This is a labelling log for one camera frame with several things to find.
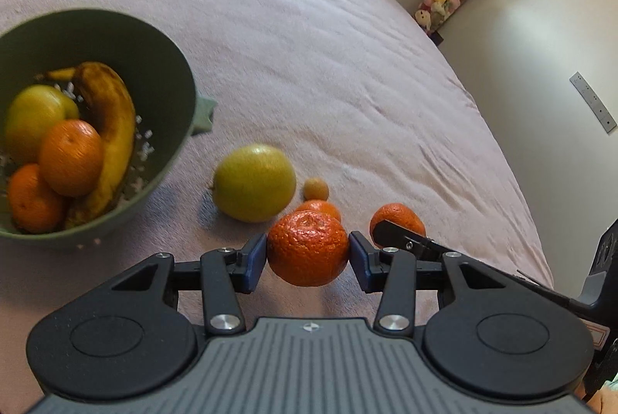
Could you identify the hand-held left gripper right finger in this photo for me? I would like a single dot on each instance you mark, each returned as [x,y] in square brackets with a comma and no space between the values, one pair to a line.
[359,262]

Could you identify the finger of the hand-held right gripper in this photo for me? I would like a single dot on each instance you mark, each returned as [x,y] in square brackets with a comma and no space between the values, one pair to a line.
[396,234]

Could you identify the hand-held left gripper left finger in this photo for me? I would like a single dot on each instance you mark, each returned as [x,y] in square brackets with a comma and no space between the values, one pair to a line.
[253,262]

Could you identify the orange tangerine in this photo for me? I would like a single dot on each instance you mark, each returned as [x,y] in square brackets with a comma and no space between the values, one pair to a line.
[309,247]
[318,206]
[72,155]
[31,201]
[400,216]

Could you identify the large green apple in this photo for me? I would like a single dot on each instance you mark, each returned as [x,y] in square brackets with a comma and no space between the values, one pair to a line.
[34,119]
[253,182]

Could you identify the small round yellowish fruit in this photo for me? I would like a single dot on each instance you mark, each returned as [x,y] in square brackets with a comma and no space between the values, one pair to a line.
[316,189]

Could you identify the ripe spotted banana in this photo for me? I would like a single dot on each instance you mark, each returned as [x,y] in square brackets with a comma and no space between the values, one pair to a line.
[111,105]

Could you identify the green plastic colander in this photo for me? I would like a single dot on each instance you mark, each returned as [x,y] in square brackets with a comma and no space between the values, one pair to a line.
[145,57]

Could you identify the pink bed blanket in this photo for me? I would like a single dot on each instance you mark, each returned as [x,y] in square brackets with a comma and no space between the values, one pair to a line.
[314,57]

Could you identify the small black box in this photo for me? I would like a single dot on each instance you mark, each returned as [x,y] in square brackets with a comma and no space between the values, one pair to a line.
[437,38]

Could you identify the grey metal wall strip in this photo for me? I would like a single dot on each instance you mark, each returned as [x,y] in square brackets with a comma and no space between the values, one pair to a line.
[593,101]

